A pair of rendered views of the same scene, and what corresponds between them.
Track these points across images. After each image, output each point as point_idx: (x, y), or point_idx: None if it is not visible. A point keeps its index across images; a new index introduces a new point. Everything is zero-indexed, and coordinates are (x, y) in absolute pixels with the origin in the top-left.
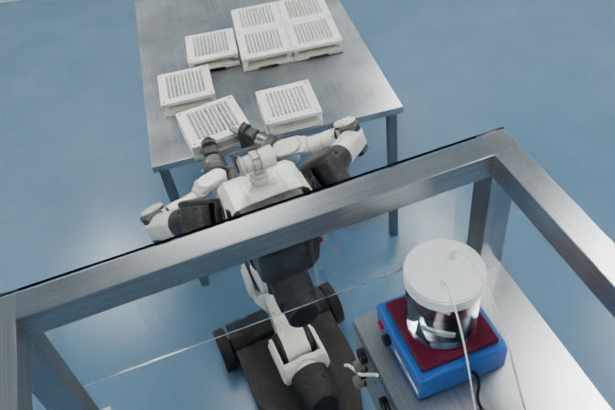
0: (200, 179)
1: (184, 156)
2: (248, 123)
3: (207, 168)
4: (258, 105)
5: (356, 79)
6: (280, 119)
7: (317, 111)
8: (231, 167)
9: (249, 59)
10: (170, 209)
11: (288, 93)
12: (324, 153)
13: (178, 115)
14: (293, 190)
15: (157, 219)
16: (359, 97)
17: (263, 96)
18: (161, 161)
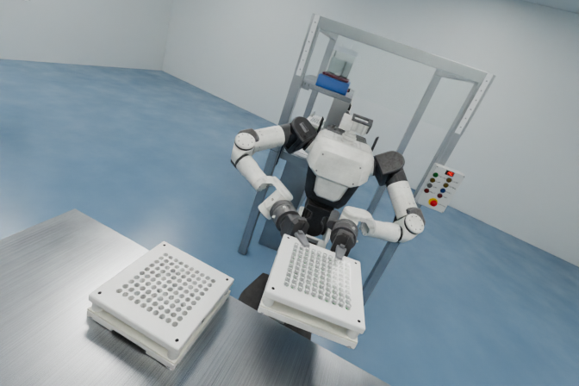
0: (368, 215)
1: (343, 365)
2: (283, 239)
3: (356, 226)
4: (187, 346)
5: (9, 274)
6: (213, 270)
7: (168, 244)
8: (332, 219)
9: None
10: (396, 224)
11: (150, 295)
12: (303, 117)
13: (360, 320)
14: (332, 131)
15: (413, 196)
16: (72, 250)
17: (182, 325)
18: (378, 385)
